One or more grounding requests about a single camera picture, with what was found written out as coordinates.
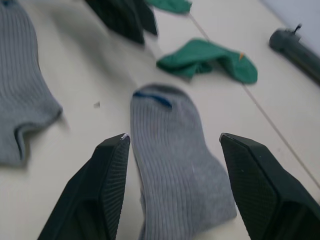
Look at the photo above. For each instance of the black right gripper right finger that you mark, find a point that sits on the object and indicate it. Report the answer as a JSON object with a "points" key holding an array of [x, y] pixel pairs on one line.
{"points": [[262, 190]]}

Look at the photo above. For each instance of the dark grey cylindrical post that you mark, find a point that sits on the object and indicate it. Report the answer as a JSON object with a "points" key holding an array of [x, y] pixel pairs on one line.
{"points": [[295, 51]]}

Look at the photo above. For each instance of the grey ribbed sock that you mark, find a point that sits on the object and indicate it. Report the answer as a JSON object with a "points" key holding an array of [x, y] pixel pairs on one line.
{"points": [[172, 160], [20, 87]]}

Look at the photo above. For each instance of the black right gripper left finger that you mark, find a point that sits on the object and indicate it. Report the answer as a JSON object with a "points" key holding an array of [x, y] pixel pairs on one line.
{"points": [[100, 190]]}

